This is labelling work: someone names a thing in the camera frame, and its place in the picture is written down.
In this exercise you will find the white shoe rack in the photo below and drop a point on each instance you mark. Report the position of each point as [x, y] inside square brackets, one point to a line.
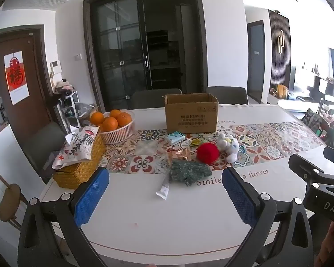
[69, 108]

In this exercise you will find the pile of oranges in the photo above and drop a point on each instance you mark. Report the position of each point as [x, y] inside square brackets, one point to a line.
[110, 123]

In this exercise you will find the dark glass sliding door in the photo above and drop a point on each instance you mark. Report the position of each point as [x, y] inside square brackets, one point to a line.
[122, 61]

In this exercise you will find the red pompom ball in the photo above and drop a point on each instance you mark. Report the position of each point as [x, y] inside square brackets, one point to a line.
[208, 153]

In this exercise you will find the brown cardboard box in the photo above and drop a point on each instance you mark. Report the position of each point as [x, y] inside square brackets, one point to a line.
[189, 116]

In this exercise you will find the green knit cloth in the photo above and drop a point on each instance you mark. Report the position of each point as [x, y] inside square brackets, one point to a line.
[189, 171]

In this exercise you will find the clear plastic bag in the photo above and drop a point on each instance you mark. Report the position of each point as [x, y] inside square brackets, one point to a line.
[146, 148]

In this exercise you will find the yellow green wrapper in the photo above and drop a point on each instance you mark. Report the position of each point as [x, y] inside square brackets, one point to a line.
[195, 143]

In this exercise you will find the white squeezed tube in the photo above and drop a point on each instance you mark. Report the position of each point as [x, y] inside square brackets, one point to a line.
[164, 190]

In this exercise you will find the yellow wicker tissue box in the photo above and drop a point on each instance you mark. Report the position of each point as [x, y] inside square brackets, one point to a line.
[82, 171]

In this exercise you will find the grey dining chair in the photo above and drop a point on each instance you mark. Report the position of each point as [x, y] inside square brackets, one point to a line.
[41, 144]
[156, 98]
[228, 96]

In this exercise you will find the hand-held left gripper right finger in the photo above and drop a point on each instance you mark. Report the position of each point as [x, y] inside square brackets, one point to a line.
[239, 197]

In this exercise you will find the pink ribbon bow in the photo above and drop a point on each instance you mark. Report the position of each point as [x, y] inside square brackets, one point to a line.
[183, 155]

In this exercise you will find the chair with patterned cushion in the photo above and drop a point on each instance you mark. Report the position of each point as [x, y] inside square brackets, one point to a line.
[314, 121]

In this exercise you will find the white plush toy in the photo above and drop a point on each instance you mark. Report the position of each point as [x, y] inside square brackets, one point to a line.
[229, 146]

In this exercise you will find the gold wall ornament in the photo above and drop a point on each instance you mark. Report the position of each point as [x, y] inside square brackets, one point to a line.
[280, 41]

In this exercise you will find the wooden chair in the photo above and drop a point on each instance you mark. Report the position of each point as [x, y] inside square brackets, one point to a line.
[11, 200]

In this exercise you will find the red and white poster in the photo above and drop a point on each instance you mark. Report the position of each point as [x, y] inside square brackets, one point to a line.
[16, 75]

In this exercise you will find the dark interior door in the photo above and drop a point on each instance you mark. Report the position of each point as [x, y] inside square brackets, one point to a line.
[255, 61]

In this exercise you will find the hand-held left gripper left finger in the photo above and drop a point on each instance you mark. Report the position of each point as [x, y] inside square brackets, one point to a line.
[91, 196]

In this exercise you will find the white light switch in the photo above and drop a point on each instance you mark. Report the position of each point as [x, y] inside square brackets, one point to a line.
[77, 57]

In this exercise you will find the white low cabinet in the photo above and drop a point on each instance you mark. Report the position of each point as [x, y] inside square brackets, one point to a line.
[292, 103]

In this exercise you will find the white fruit basket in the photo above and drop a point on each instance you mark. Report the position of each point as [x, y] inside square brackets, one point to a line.
[119, 135]

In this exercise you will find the floral fabric tissue cover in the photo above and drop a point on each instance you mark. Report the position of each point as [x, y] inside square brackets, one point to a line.
[78, 144]

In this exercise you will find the teal tissue packet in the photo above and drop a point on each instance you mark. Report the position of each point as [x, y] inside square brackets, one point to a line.
[176, 138]

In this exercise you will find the ceiling air vent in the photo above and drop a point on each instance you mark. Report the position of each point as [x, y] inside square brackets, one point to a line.
[36, 0]

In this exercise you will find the brown wooden door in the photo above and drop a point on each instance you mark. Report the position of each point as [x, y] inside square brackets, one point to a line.
[36, 94]

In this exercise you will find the white intercom panel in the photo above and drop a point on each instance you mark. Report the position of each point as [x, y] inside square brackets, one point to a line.
[55, 67]

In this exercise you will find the pile of clothes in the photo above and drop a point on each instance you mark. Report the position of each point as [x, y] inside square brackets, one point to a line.
[64, 86]

